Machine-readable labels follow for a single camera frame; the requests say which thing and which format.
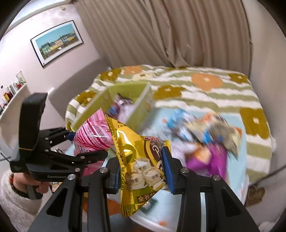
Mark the blue white snack packet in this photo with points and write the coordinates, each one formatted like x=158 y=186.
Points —
x=177 y=124

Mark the floral striped bed quilt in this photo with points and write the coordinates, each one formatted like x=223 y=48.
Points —
x=202 y=89

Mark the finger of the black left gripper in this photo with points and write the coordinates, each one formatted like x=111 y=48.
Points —
x=80 y=161
x=55 y=136

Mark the beige curtain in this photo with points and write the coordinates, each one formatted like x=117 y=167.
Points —
x=211 y=34

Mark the person's left hand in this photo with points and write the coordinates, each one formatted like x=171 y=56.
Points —
x=21 y=181

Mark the pink white snack packet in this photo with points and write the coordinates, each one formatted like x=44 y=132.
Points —
x=93 y=135

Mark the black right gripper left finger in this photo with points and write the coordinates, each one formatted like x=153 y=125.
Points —
x=63 y=211

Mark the yellow gold snack packet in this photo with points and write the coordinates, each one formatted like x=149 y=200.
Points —
x=141 y=165

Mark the orange cream snack packet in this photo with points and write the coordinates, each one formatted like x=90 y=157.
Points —
x=213 y=128

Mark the light blue daisy cloth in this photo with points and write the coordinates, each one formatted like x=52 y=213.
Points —
x=145 y=165

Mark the purple snack packet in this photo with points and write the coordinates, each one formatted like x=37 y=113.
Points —
x=210 y=159

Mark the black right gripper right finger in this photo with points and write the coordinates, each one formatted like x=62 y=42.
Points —
x=201 y=196

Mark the framed town picture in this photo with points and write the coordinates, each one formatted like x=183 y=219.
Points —
x=55 y=41

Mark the fuzzy white sleeve forearm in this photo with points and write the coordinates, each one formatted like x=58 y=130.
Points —
x=20 y=210

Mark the bottles on shelf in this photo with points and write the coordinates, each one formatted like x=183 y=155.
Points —
x=10 y=91

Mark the green cardboard box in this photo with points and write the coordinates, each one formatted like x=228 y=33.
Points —
x=139 y=92

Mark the white wall shelf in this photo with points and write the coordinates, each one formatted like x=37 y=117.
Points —
x=14 y=105

